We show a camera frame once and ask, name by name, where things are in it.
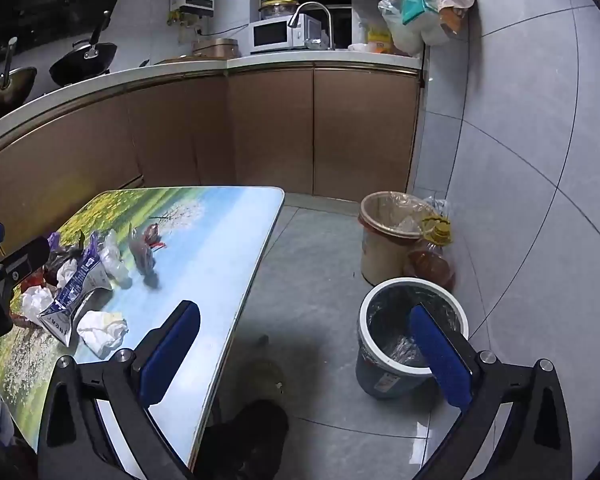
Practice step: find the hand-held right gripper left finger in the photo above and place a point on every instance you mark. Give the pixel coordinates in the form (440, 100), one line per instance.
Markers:
(172, 355)

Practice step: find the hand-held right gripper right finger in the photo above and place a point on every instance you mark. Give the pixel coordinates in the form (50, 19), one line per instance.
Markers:
(440, 355)

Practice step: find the black plastic bag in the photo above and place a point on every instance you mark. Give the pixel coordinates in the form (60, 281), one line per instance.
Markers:
(62, 256)

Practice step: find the small white tissue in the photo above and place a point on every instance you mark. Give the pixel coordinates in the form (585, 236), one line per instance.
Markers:
(67, 271)

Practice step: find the large white tissue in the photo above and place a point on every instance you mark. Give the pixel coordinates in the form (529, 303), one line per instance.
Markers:
(37, 302)

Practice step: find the blue white milk carton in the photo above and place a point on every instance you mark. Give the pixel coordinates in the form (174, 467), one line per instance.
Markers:
(75, 285)

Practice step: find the grey bin with white rim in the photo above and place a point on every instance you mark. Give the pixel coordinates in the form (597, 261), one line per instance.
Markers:
(380, 370)

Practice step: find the grey red plastic wrapper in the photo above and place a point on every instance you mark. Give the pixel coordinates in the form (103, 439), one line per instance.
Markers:
(145, 255)

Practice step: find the oil bottle with yellow cap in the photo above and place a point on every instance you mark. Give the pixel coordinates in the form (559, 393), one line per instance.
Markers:
(430, 262)

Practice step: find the landscape print table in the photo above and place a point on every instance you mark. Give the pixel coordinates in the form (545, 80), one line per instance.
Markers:
(205, 260)

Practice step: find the beige bin with plastic liner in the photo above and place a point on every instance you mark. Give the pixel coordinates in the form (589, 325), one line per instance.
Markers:
(380, 255)

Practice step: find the brass wok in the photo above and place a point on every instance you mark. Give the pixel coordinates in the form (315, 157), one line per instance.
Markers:
(5, 92)

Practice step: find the clear plastic bag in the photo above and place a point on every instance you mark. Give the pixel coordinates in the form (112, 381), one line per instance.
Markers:
(437, 206)

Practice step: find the black wok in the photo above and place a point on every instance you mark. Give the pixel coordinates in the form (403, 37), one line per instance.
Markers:
(80, 62)

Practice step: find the white kitchen counter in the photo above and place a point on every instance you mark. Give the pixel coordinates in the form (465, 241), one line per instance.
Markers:
(130, 77)

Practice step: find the brown base cabinets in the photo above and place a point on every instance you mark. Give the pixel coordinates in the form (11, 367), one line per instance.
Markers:
(280, 135)

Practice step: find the black range hood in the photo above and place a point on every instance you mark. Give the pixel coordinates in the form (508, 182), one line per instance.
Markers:
(55, 0)

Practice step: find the brown rice cooker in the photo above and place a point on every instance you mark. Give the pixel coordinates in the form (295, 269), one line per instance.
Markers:
(215, 48)

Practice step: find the white bowl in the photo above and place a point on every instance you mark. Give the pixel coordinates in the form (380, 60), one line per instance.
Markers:
(360, 47)

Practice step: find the yellow package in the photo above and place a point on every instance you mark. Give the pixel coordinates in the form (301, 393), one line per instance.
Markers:
(379, 37)

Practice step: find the white microwave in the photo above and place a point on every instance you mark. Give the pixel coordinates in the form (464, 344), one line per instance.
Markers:
(275, 34)

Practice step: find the hanging plastic bags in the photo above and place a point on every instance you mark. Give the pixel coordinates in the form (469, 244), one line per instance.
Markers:
(415, 15)

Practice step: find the white cutting board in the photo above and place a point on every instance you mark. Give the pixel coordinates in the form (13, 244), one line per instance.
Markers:
(365, 12)

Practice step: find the glass jar with gold lid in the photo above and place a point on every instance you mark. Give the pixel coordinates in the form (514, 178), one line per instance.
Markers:
(278, 9)

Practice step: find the steel faucet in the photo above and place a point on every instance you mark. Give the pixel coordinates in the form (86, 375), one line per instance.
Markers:
(325, 15)

